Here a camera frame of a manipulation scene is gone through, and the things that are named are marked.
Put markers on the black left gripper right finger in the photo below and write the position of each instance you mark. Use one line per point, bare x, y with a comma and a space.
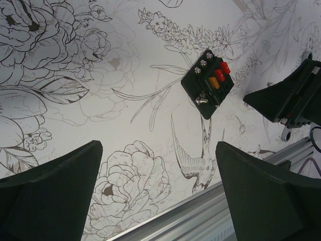
268, 202

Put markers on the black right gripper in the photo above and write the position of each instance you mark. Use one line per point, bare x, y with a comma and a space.
296, 98

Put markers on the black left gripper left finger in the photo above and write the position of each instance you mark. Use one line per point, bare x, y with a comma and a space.
51, 201

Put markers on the red blade fuse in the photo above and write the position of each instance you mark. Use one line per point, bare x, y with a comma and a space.
219, 75
225, 68

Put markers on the orange blade fuse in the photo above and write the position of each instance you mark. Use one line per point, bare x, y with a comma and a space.
214, 82

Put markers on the black fuse box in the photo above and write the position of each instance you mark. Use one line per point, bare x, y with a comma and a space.
195, 83

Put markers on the silver ratchet wrench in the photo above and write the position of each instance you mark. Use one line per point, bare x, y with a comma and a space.
286, 134

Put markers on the aluminium frame rail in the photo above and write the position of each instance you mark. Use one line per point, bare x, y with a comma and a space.
206, 216

